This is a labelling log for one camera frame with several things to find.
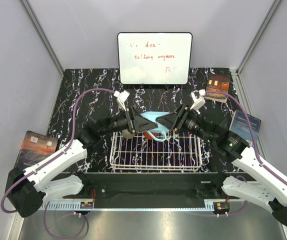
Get white whiteboard with red writing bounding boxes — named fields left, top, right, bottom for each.
left=117, top=32, right=193, bottom=85

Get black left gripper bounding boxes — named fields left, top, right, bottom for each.
left=101, top=106, right=158, bottom=137

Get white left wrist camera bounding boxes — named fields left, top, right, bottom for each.
left=113, top=90, right=130, bottom=111

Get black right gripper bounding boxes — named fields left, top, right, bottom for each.
left=154, top=103, right=214, bottom=144

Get dark sunset paperback book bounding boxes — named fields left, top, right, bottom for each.
left=14, top=130, right=58, bottom=170

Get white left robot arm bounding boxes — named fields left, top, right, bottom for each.
left=5, top=107, right=158, bottom=218

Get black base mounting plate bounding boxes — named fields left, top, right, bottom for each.
left=86, top=173, right=227, bottom=209

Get blue paperback book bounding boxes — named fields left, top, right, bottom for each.
left=229, top=110, right=262, bottom=147

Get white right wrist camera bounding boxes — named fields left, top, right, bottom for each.
left=190, top=89, right=206, bottom=111

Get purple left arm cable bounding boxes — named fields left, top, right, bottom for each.
left=0, top=88, right=117, bottom=214

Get beige ceramic mug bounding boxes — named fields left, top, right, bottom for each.
left=121, top=129, right=135, bottom=139

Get red orange mug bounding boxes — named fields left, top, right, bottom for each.
left=144, top=131, right=157, bottom=140

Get light blue mug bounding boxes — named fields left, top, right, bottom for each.
left=138, top=111, right=171, bottom=143

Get white wire dish rack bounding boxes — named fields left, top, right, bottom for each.
left=109, top=132, right=202, bottom=173

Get white slotted cable duct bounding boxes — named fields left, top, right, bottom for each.
left=47, top=201, right=94, bottom=211

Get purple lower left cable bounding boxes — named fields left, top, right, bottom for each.
left=43, top=202, right=90, bottom=240

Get dark orange window book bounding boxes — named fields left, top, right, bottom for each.
left=204, top=73, right=230, bottom=103

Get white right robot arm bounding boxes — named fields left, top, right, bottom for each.
left=156, top=104, right=287, bottom=227

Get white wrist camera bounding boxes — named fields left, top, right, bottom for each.
left=190, top=89, right=206, bottom=111
left=113, top=90, right=130, bottom=111

